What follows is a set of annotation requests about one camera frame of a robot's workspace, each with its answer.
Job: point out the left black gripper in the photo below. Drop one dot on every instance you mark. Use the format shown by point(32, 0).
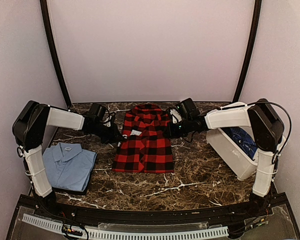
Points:
point(114, 137)

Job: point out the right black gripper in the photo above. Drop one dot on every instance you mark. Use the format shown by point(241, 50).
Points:
point(171, 133)

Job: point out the red black plaid shirt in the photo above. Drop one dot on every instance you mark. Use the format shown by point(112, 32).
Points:
point(145, 149)

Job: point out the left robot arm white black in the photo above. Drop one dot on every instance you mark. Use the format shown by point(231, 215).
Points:
point(29, 129)

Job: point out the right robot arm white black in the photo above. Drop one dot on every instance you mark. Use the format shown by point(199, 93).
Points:
point(193, 122)

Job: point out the folded light blue shirt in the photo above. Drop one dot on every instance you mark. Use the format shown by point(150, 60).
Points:
point(68, 166)

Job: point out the blue shirt in bin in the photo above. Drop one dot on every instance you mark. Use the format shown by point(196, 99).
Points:
point(243, 140)

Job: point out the white plastic bin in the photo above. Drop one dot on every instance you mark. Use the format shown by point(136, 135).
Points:
point(261, 121)

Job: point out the left clear acrylic plate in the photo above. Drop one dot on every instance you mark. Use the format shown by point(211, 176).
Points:
point(19, 230)

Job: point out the clear acrylic plate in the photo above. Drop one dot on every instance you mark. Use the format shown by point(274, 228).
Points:
point(19, 230)
point(278, 226)

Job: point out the right clear acrylic plate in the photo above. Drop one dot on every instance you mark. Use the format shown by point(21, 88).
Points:
point(278, 226)

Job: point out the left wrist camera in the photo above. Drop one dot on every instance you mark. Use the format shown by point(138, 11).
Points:
point(110, 119)

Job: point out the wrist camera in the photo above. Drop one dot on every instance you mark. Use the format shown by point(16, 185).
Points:
point(174, 115)
point(110, 119)

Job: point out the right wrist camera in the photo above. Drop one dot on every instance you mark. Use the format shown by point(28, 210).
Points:
point(174, 115)

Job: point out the black curved front rail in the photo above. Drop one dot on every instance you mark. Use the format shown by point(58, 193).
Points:
point(226, 215)

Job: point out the white slotted cable duct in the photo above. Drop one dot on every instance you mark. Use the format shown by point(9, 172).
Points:
point(107, 231)

